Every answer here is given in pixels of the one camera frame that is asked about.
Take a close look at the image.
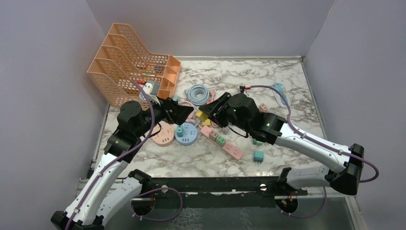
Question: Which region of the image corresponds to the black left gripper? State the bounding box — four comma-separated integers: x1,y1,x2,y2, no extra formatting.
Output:
135,93,194,138

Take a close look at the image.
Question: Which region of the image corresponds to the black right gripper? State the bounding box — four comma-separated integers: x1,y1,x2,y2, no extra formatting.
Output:
200,92,251,134

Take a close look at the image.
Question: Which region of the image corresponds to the yellow plug adapter front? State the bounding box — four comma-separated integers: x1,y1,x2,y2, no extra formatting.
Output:
195,110,209,122

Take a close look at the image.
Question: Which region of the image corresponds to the yellow plug adapter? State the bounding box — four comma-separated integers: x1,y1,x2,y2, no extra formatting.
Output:
202,119,211,127
195,110,209,122

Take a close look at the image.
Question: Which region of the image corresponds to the green plug adapter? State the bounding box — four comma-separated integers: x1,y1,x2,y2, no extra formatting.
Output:
215,136,226,147
252,139,264,146

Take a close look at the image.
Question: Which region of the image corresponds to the pink plug adapter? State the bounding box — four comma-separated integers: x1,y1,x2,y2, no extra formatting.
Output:
258,103,268,113

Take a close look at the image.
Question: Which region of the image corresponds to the teal plug adapter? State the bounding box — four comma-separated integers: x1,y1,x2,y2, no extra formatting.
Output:
253,150,264,163
176,125,184,137

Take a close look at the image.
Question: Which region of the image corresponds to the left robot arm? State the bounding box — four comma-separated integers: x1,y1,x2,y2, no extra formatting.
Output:
51,98,194,230

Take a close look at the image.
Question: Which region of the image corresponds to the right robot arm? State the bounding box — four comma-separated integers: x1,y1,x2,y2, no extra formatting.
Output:
196,92,364,196

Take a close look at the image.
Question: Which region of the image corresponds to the yellow plug adapter middle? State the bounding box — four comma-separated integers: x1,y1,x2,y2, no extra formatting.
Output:
202,119,211,127

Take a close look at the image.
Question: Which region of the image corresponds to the tan plug adapter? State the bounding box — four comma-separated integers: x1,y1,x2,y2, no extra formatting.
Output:
209,130,218,141

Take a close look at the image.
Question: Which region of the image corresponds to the blue round power strip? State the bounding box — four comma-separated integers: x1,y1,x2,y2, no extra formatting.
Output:
175,122,198,146

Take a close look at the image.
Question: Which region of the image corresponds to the pink round power strip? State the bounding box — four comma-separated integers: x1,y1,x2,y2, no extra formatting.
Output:
152,121,175,147

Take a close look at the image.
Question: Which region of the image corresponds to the pink long power strip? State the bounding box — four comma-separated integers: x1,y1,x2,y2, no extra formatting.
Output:
200,126,243,160

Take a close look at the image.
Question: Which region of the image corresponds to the blue white oval device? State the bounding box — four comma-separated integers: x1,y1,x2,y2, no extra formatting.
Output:
271,82,291,108

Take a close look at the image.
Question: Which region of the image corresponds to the orange mesh file organizer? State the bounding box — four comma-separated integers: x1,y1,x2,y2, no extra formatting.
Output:
87,23,181,110

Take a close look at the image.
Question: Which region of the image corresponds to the pink coiled cable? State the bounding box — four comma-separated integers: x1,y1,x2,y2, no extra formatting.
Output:
177,89,223,128

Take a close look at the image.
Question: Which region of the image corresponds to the light blue coiled cable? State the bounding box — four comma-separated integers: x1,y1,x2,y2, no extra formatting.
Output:
187,84,211,106

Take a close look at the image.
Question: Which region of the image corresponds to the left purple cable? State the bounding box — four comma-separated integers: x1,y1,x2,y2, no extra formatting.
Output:
63,80,184,230

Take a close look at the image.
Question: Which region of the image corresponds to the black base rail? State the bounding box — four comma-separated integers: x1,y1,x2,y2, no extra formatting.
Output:
131,176,308,209

